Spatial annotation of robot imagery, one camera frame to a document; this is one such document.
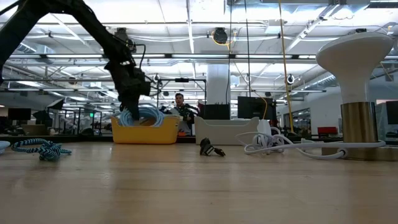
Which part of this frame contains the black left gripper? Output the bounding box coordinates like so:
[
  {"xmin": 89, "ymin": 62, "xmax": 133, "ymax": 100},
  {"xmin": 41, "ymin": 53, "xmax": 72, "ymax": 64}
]
[{"xmin": 104, "ymin": 60, "xmax": 152, "ymax": 121}]

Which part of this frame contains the short black cable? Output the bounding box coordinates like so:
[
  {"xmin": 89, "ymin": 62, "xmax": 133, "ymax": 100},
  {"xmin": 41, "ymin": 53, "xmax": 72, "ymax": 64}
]
[{"xmin": 199, "ymin": 137, "xmax": 227, "ymax": 157}]

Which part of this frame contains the teal braided cable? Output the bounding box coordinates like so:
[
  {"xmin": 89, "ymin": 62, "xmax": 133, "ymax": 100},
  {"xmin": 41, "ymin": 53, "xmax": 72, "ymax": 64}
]
[{"xmin": 11, "ymin": 138, "xmax": 73, "ymax": 162}]

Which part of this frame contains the yellow plastic bin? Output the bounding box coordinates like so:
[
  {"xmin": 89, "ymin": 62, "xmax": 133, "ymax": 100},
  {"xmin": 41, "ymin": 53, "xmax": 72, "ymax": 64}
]
[{"xmin": 110, "ymin": 114, "xmax": 182, "ymax": 145}]

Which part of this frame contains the person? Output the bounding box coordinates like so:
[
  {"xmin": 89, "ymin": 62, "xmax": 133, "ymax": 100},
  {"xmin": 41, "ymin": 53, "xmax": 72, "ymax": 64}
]
[{"xmin": 172, "ymin": 92, "xmax": 200, "ymax": 137}]

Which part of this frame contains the grey plastic bin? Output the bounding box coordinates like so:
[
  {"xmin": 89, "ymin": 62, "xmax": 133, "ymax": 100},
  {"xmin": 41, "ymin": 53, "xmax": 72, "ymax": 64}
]
[{"xmin": 193, "ymin": 116, "xmax": 261, "ymax": 146}]

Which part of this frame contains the black monitor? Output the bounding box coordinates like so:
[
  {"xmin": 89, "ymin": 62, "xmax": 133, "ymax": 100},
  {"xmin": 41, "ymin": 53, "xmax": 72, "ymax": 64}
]
[
  {"xmin": 7, "ymin": 107, "xmax": 32, "ymax": 121},
  {"xmin": 237, "ymin": 95, "xmax": 277, "ymax": 121},
  {"xmin": 385, "ymin": 100, "xmax": 398, "ymax": 126}
]

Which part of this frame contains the red box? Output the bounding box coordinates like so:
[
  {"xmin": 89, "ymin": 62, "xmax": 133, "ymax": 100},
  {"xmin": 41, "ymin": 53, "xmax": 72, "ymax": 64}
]
[{"xmin": 317, "ymin": 126, "xmax": 339, "ymax": 137}]

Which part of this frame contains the white mushroom table lamp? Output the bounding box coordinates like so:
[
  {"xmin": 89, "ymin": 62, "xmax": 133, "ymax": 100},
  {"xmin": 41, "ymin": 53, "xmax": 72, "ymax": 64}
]
[{"xmin": 315, "ymin": 32, "xmax": 398, "ymax": 162}]

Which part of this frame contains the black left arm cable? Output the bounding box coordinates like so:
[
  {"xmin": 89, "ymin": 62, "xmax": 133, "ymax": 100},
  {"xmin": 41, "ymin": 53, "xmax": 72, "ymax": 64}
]
[{"xmin": 132, "ymin": 42, "xmax": 147, "ymax": 70}]

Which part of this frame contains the black station frame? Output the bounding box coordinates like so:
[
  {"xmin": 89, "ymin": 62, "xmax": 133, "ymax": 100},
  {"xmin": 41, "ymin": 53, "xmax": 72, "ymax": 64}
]
[{"xmin": 156, "ymin": 77, "xmax": 208, "ymax": 110}]

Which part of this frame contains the black aluminium table frame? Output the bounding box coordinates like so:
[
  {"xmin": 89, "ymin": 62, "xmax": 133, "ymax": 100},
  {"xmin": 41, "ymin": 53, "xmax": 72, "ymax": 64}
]
[{"xmin": 0, "ymin": 134, "xmax": 324, "ymax": 144}]

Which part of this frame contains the black hanging cable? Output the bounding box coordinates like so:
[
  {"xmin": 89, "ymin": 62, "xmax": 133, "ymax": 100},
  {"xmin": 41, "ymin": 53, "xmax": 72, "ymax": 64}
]
[{"xmin": 244, "ymin": 0, "xmax": 252, "ymax": 98}]

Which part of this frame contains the yellow hanging cable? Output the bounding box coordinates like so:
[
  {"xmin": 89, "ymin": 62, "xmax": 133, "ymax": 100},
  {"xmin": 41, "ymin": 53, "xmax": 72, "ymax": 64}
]
[{"xmin": 277, "ymin": 0, "xmax": 295, "ymax": 134}]

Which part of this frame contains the white lamp cord with adapter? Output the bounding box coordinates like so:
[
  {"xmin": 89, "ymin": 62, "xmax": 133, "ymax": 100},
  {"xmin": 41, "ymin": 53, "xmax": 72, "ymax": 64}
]
[{"xmin": 234, "ymin": 119, "xmax": 387, "ymax": 161}]

